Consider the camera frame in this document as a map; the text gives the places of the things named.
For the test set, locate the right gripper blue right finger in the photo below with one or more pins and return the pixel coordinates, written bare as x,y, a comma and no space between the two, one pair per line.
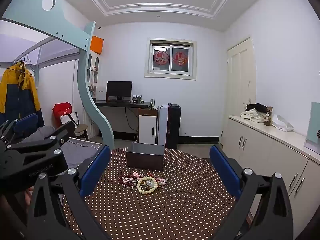
262,208

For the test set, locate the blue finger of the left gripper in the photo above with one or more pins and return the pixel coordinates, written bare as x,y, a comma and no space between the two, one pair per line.
19,129
50,143

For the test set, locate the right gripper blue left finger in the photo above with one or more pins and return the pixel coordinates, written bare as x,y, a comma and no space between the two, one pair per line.
46,218

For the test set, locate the pink charm keychain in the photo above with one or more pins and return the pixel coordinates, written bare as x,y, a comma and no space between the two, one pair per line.
132,179

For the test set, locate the wooden chair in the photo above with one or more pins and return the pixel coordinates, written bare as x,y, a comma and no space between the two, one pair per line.
81,132

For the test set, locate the white tote bag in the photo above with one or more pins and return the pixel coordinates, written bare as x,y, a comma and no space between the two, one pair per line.
72,117

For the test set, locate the red bag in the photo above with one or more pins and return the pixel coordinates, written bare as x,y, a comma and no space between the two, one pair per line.
61,109

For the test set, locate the yellow navy jacket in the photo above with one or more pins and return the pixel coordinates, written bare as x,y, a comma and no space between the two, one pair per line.
19,96

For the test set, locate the dark desk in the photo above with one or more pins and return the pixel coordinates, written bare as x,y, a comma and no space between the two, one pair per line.
123,117

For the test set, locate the black computer monitor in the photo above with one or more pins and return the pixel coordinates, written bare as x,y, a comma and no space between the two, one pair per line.
119,89

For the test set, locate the white glass door cupboard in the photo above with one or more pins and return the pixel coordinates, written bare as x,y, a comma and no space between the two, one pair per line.
92,68

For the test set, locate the dark grey storage box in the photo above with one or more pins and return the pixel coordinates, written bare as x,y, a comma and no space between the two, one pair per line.
146,156

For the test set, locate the long white sideboard cabinet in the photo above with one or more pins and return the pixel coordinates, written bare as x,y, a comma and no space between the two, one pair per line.
267,150

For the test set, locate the small white brown cabinet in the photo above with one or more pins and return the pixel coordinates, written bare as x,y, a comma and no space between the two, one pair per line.
147,124

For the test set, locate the teal panel on sideboard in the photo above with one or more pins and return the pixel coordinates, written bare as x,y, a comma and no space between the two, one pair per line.
312,138

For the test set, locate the brown polka dot tablecloth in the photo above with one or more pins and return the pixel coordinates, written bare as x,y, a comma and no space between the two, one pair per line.
191,205

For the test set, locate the orange box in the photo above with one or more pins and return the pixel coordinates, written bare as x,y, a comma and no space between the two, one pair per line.
97,44

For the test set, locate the white plastic bag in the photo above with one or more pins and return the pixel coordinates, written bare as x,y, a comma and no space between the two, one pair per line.
282,124

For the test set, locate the white black air cooler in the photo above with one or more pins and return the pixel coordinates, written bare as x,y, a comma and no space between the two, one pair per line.
169,118

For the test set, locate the white cloth pile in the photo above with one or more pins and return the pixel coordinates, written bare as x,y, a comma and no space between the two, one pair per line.
254,115

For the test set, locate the window with red papercuts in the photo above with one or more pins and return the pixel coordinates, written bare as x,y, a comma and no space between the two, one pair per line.
171,59

